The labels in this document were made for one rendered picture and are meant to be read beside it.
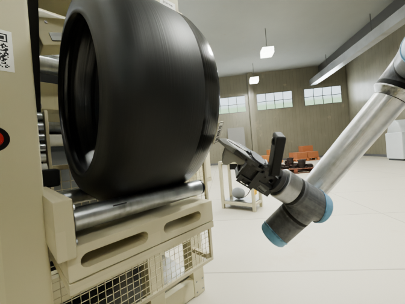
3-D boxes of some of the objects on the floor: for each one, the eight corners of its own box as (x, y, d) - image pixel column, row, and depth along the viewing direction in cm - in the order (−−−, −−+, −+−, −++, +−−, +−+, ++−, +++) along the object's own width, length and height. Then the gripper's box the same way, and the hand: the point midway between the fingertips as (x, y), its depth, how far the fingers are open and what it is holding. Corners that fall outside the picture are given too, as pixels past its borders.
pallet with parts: (319, 172, 643) (317, 156, 643) (273, 175, 660) (272, 160, 660) (307, 169, 739) (305, 155, 739) (267, 172, 756) (266, 158, 756)
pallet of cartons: (312, 158, 1149) (311, 145, 1148) (322, 160, 1041) (320, 145, 1041) (287, 160, 1163) (285, 147, 1162) (293, 161, 1056) (292, 146, 1055)
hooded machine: (424, 159, 737) (421, 117, 736) (404, 161, 744) (401, 119, 742) (404, 158, 816) (402, 120, 815) (387, 160, 823) (384, 121, 822)
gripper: (270, 202, 55) (205, 164, 53) (263, 186, 64) (207, 152, 61) (290, 180, 52) (223, 137, 50) (281, 165, 61) (222, 128, 58)
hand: (223, 139), depth 55 cm, fingers closed
